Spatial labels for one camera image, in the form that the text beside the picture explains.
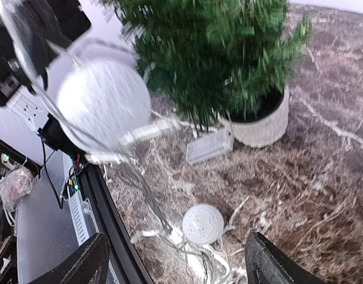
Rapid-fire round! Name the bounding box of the white tree pot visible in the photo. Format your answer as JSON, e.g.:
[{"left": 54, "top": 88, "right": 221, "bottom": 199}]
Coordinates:
[{"left": 219, "top": 87, "right": 290, "bottom": 148}]

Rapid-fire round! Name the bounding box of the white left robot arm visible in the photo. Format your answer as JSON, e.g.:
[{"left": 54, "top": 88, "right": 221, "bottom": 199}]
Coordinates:
[{"left": 0, "top": 1, "right": 91, "bottom": 132}]

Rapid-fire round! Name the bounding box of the small green christmas tree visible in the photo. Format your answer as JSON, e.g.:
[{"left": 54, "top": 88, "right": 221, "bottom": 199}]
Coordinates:
[{"left": 112, "top": 1, "right": 312, "bottom": 127}]

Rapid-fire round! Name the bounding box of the clear string light garland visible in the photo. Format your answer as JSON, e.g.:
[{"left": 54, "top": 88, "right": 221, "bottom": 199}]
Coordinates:
[{"left": 0, "top": 0, "right": 253, "bottom": 284}]

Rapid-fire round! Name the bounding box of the white cable duct strip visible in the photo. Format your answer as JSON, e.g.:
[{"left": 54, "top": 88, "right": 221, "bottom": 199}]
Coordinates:
[{"left": 67, "top": 185, "right": 100, "bottom": 246}]

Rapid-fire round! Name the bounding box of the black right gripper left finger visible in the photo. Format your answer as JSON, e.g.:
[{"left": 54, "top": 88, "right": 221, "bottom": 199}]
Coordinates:
[{"left": 32, "top": 233, "right": 109, "bottom": 284}]

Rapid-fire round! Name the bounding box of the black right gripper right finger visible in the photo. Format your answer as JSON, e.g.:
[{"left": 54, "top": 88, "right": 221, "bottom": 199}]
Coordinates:
[{"left": 245, "top": 230, "right": 324, "bottom": 284}]

